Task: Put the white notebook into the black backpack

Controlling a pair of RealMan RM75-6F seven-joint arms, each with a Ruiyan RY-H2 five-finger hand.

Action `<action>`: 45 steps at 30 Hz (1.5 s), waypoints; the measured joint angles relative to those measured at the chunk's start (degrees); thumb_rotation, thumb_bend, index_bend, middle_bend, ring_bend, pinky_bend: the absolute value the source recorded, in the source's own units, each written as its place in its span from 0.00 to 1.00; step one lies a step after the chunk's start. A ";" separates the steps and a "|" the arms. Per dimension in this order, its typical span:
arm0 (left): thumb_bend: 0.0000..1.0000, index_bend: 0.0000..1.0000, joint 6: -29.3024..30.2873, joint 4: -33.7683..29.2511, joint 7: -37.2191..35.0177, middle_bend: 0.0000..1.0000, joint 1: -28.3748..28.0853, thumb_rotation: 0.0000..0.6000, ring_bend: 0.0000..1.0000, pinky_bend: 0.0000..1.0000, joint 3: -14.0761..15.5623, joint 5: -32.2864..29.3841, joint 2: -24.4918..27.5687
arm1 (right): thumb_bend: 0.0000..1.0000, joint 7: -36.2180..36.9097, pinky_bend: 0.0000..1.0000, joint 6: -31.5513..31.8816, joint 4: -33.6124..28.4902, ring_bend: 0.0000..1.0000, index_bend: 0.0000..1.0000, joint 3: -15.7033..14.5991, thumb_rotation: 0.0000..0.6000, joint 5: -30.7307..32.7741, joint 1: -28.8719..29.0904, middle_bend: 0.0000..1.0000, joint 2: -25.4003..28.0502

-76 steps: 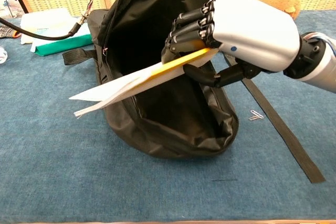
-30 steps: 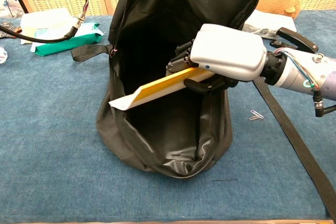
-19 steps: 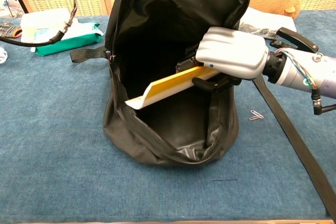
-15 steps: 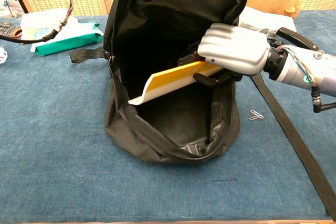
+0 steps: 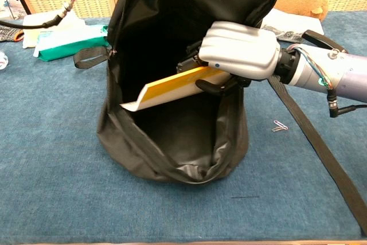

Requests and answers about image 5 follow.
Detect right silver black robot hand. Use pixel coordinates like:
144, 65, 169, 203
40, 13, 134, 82
176, 21, 281, 96

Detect yellow white paper pad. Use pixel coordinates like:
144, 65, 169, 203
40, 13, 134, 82
119, 65, 232, 112

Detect black backpack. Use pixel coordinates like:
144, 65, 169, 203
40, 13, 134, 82
73, 0, 367, 236

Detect white tissue multipack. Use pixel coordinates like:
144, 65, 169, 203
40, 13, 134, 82
260, 8, 325, 42

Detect black stapler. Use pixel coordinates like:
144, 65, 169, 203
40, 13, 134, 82
302, 29, 349, 54

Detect small paper clips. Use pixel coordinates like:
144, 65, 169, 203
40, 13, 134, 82
271, 119, 288, 133

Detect green wet wipes pack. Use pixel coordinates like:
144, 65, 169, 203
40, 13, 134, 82
33, 25, 111, 62

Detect blue table mat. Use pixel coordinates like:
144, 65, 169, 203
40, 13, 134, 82
0, 11, 367, 243

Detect beige lunch box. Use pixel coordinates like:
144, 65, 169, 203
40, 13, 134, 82
22, 9, 86, 49

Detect grey knit glove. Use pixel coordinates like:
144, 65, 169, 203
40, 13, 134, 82
0, 24, 25, 42

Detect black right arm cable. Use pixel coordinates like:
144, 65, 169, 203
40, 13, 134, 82
326, 87, 367, 118

